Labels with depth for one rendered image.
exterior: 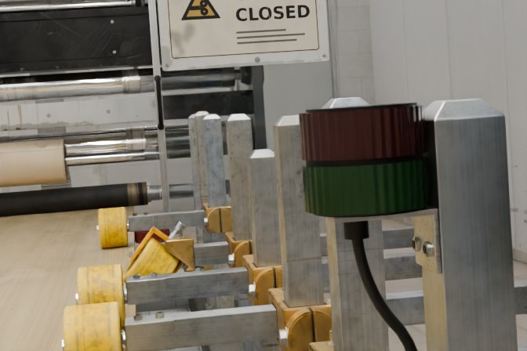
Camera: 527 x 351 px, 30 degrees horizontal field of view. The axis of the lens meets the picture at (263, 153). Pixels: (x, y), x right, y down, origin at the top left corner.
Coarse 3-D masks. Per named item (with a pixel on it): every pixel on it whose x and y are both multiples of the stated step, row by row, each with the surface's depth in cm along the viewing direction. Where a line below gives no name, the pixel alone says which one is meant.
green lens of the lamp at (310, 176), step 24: (312, 168) 46; (336, 168) 45; (360, 168) 44; (384, 168) 44; (408, 168) 45; (312, 192) 46; (336, 192) 45; (360, 192) 44; (384, 192) 44; (408, 192) 45
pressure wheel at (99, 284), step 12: (84, 276) 122; (96, 276) 122; (108, 276) 122; (120, 276) 122; (84, 288) 120; (96, 288) 121; (108, 288) 121; (120, 288) 121; (84, 300) 120; (96, 300) 120; (108, 300) 120; (120, 300) 121
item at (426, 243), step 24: (336, 216) 45; (360, 216) 45; (384, 216) 46; (408, 216) 46; (432, 216) 46; (360, 240) 47; (432, 240) 46; (360, 264) 47; (432, 264) 47; (384, 312) 47; (408, 336) 47
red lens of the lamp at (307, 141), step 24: (312, 120) 45; (336, 120) 44; (360, 120) 44; (384, 120) 44; (408, 120) 45; (312, 144) 45; (336, 144) 44; (360, 144) 44; (384, 144) 44; (408, 144) 45
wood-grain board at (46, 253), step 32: (0, 224) 256; (32, 224) 251; (64, 224) 246; (96, 224) 241; (0, 256) 196; (32, 256) 193; (64, 256) 190; (96, 256) 187; (0, 288) 159; (32, 288) 157; (64, 288) 155; (0, 320) 134; (32, 320) 132
